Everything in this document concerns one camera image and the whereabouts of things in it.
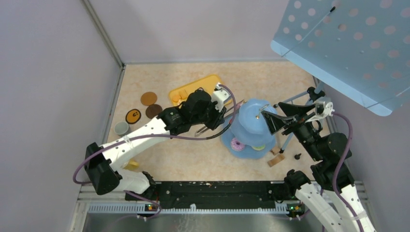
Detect small black knob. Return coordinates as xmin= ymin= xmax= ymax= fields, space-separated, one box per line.
xmin=294 ymin=153 xmax=302 ymax=160

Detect square orange biscuit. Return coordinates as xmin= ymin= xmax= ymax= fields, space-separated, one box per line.
xmin=178 ymin=89 xmax=188 ymax=99

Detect round orange biscuit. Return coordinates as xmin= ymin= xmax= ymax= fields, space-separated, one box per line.
xmin=172 ymin=94 xmax=181 ymax=103

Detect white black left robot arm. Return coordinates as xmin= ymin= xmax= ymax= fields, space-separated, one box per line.
xmin=80 ymin=84 xmax=234 ymax=200

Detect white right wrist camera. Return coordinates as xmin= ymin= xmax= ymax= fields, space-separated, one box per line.
xmin=307 ymin=97 xmax=335 ymax=122

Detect small wooden block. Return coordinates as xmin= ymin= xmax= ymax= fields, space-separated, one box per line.
xmin=270 ymin=146 xmax=280 ymax=155

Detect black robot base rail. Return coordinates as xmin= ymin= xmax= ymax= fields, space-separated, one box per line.
xmin=142 ymin=181 xmax=296 ymax=209

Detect white cable duct strip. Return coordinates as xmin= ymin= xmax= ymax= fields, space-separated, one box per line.
xmin=88 ymin=203 xmax=289 ymax=214

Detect black yellow round coaster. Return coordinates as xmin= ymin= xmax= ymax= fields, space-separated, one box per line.
xmin=125 ymin=109 xmax=141 ymax=125

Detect light brown round coaster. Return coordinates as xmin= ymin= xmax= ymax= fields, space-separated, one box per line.
xmin=140 ymin=91 xmax=158 ymax=106

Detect grey mug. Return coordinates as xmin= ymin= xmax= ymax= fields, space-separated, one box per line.
xmin=114 ymin=121 xmax=131 ymax=137

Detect yellow cup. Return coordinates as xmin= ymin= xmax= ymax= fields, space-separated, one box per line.
xmin=124 ymin=160 xmax=139 ymax=171

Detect green frosted donut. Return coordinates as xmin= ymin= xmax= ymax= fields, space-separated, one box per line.
xmin=251 ymin=145 xmax=265 ymax=151

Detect blue metal tripod stand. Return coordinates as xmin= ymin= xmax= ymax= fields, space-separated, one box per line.
xmin=278 ymin=82 xmax=325 ymax=155

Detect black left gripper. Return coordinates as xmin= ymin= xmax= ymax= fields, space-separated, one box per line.
xmin=191 ymin=98 xmax=227 ymax=131

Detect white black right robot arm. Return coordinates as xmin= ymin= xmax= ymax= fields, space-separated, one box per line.
xmin=261 ymin=98 xmax=376 ymax=232

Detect purple frosted donut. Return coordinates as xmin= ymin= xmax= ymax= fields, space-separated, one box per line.
xmin=230 ymin=138 xmax=246 ymax=152

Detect blue perforated board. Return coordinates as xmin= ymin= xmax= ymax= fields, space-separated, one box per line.
xmin=270 ymin=0 xmax=410 ymax=116

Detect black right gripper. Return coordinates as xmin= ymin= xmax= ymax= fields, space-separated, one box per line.
xmin=261 ymin=101 xmax=323 ymax=160

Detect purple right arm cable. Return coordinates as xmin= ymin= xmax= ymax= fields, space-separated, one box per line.
xmin=331 ymin=112 xmax=366 ymax=232

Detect blue three-tier cake stand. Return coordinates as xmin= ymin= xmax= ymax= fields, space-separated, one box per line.
xmin=221 ymin=99 xmax=277 ymax=160

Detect dark brown round coaster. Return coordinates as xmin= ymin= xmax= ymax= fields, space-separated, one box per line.
xmin=146 ymin=104 xmax=163 ymax=119

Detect yellow serving tray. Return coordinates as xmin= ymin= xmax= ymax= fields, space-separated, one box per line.
xmin=169 ymin=74 xmax=223 ymax=106

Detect metal food tongs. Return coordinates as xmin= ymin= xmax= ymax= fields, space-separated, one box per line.
xmin=194 ymin=100 xmax=247 ymax=137

